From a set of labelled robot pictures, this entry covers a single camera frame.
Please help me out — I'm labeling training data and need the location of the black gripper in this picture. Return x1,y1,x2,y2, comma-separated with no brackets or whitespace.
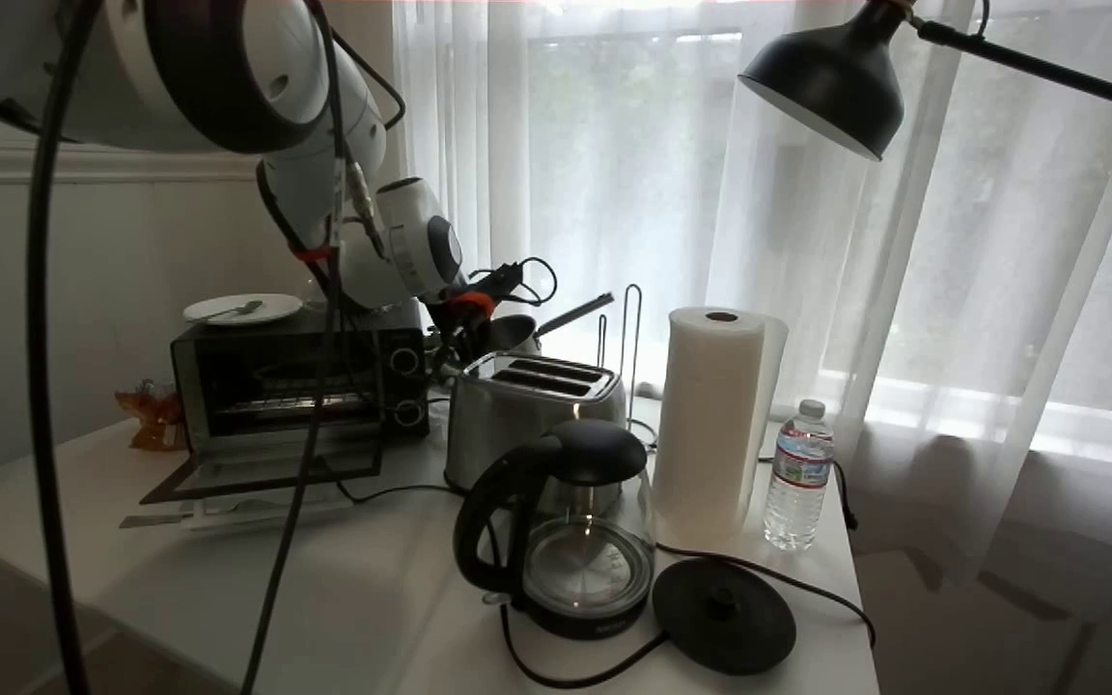
425,305,517,370

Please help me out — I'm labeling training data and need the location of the silver two-slot toaster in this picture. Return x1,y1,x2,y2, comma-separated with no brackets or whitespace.
445,348,629,493

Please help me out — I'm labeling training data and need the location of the black toaster oven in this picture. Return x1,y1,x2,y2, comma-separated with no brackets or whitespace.
138,298,434,510

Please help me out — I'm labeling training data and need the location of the white plate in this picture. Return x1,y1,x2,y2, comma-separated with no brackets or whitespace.
182,291,308,330

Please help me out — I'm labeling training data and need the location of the white paper towel roll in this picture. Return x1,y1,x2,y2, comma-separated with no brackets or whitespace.
647,303,790,545

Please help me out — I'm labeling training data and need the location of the orange snack bag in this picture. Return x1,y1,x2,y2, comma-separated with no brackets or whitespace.
113,380,189,457

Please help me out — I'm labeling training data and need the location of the clear plastic water bottle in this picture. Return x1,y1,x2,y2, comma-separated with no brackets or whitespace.
761,393,837,559

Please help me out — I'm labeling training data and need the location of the black round kettle base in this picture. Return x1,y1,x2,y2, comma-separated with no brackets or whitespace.
647,552,801,679

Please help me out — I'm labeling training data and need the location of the black desk lamp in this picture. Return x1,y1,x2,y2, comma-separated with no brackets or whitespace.
732,0,1112,695

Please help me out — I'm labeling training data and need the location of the white sheer curtain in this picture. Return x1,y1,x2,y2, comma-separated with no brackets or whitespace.
385,0,1112,695

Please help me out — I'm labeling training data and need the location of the metal wire towel holder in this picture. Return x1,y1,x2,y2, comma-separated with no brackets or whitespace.
590,278,663,447

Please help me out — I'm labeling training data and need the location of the glass kettle with black handle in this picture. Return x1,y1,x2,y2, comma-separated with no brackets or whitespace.
452,419,656,645

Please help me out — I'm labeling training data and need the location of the black kettle power cord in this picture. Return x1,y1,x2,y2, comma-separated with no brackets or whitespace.
497,537,880,690

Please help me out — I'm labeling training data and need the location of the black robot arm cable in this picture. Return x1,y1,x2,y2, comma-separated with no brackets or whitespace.
23,0,564,695

